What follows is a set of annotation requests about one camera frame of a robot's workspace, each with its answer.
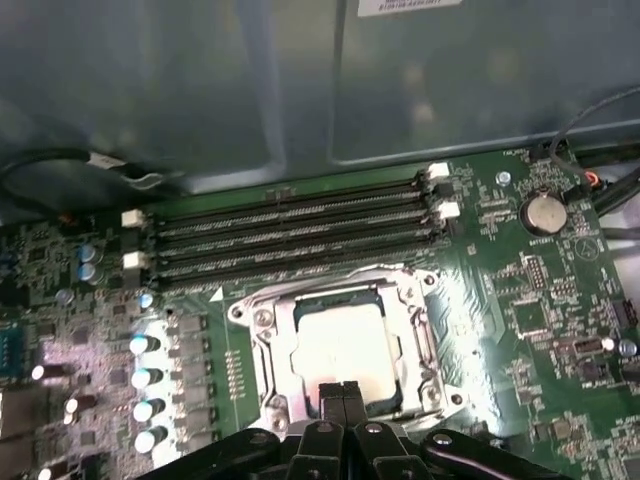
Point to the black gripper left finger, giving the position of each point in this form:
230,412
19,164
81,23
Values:
331,405

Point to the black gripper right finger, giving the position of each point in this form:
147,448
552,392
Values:
353,405

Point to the silver square CPU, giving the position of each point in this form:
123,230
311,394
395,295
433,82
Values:
345,340

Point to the metal socket cover frame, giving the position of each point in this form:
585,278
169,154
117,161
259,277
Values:
277,360

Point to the CPU socket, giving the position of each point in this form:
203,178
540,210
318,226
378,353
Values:
247,306

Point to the black RAM slot white clips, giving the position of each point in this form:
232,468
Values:
290,202
290,236

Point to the green motherboard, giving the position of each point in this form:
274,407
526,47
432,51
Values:
500,300

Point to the silver-topped cylindrical capacitor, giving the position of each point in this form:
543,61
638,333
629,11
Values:
147,441
142,378
90,272
145,300
90,252
145,411
142,345

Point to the black square chip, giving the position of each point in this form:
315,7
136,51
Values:
530,317

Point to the silver internal USB port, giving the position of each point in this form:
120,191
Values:
585,347

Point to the silver coin battery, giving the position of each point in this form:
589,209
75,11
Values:
545,212

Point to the silver motherboard screw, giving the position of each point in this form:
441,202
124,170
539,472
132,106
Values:
504,178

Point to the black PC case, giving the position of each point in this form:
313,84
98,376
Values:
200,75

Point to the white case label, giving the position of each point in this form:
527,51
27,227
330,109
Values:
410,7

